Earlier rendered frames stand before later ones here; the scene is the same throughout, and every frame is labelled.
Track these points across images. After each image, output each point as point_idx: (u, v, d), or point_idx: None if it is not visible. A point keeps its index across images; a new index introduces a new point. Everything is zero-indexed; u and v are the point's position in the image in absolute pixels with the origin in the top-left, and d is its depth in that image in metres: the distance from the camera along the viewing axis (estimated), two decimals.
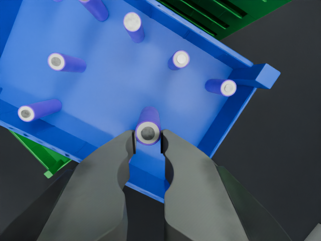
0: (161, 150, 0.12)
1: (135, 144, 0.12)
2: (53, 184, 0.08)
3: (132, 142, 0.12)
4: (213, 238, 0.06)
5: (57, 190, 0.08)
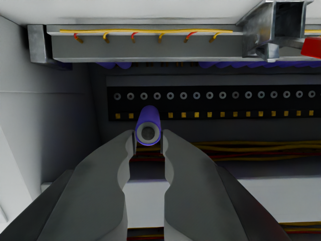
0: (161, 150, 0.12)
1: (135, 144, 0.12)
2: (53, 184, 0.08)
3: (132, 142, 0.12)
4: (213, 238, 0.06)
5: (57, 190, 0.08)
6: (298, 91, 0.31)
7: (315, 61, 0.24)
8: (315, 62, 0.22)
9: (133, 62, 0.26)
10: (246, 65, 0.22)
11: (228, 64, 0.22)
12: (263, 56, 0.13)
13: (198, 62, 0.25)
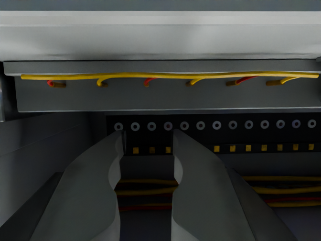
0: (171, 149, 0.12)
1: (125, 144, 0.12)
2: (42, 188, 0.08)
3: (122, 142, 0.12)
4: (220, 240, 0.06)
5: (47, 193, 0.08)
6: None
7: None
8: None
9: None
10: None
11: None
12: None
13: None
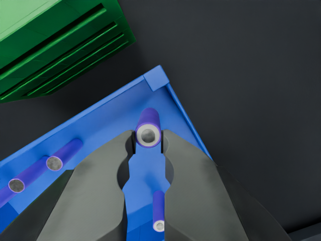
0: (162, 150, 0.12)
1: (134, 144, 0.12)
2: (52, 184, 0.08)
3: (132, 142, 0.12)
4: (213, 238, 0.06)
5: (57, 190, 0.08)
6: None
7: None
8: None
9: None
10: None
11: None
12: None
13: None
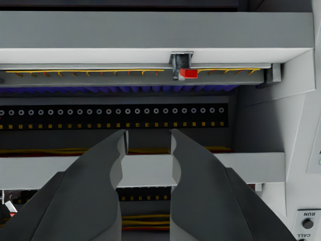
0: (169, 149, 0.12)
1: (127, 144, 0.12)
2: (44, 187, 0.08)
3: (124, 142, 0.12)
4: (219, 240, 0.06)
5: (49, 192, 0.08)
6: (117, 109, 0.42)
7: (96, 88, 0.37)
8: (87, 89, 0.35)
9: None
10: (46, 90, 0.36)
11: (31, 90, 0.35)
12: None
13: (27, 90, 0.38)
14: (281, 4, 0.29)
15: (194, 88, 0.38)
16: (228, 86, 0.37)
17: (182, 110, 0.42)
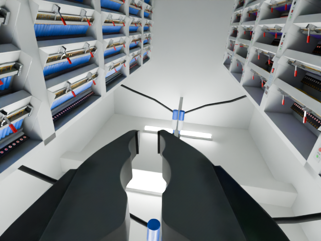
0: (158, 150, 0.12)
1: (138, 144, 0.12)
2: (56, 183, 0.08)
3: (135, 142, 0.12)
4: (210, 238, 0.06)
5: (60, 189, 0.08)
6: None
7: None
8: None
9: None
10: None
11: None
12: None
13: None
14: None
15: None
16: None
17: None
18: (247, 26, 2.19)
